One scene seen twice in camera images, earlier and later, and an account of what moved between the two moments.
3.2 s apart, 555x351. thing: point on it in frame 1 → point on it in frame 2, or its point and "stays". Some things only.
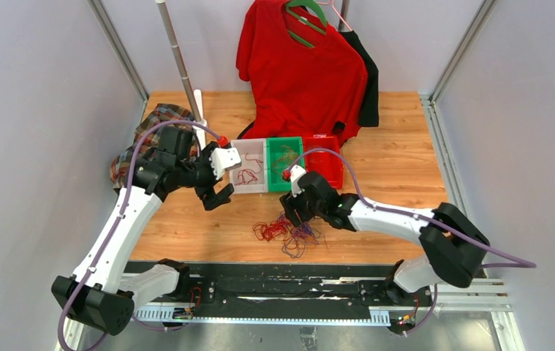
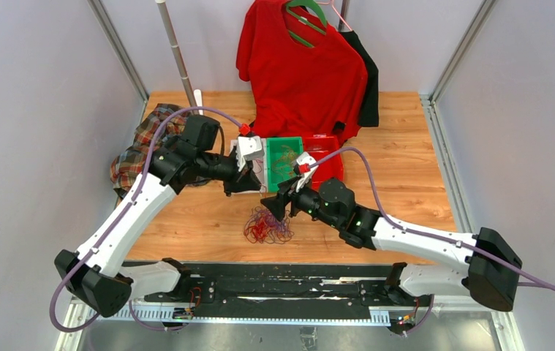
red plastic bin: x=325 y=162 stays
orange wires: x=286 y=161 stays
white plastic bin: x=251 y=176 stays
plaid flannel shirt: x=150 y=140 stays
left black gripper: x=223 y=196 → x=240 y=180
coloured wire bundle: x=296 y=238 → x=262 y=227
